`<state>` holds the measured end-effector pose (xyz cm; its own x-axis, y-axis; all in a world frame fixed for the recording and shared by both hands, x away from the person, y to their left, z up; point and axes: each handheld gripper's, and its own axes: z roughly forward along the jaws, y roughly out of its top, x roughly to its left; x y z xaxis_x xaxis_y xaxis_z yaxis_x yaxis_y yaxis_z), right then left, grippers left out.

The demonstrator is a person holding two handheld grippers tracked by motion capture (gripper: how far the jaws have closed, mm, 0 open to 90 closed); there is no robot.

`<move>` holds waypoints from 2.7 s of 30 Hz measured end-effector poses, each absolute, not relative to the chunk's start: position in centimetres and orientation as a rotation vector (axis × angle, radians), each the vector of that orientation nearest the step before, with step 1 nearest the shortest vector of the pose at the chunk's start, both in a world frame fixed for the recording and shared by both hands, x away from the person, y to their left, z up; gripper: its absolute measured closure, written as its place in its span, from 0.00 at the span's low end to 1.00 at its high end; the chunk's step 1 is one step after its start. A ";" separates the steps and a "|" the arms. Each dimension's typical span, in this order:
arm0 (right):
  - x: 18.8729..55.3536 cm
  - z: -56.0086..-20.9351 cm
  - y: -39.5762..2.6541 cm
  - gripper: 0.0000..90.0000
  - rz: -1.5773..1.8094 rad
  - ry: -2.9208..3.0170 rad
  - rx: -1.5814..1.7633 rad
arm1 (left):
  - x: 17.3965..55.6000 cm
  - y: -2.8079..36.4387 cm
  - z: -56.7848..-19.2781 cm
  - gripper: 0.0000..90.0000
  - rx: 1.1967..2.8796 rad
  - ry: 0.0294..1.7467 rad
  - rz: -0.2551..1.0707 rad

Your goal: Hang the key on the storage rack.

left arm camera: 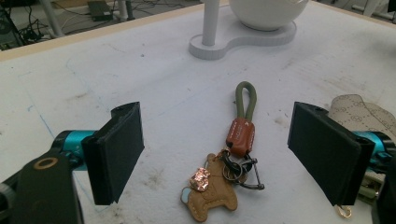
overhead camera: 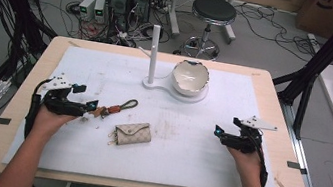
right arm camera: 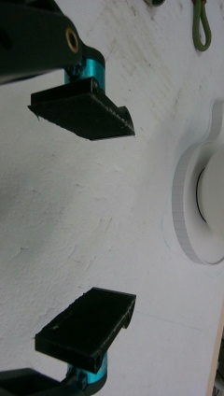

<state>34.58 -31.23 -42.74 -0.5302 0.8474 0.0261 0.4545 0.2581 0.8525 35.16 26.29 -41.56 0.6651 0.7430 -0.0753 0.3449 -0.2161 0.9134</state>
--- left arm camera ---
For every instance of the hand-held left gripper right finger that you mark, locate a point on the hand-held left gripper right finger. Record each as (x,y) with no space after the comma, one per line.
(327,149)

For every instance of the beige patterned pouch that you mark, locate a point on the beige patterned pouch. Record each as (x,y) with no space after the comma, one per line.
(362,116)

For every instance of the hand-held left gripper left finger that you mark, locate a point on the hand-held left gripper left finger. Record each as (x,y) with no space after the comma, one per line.
(115,155)

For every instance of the white metal stand leg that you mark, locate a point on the white metal stand leg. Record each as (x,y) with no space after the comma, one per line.
(52,18)

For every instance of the white stand with round bowl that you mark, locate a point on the white stand with round bowl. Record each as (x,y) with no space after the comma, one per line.
(246,28)

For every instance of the dark power adapter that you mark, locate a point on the dark power adapter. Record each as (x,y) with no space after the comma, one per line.
(99,10)

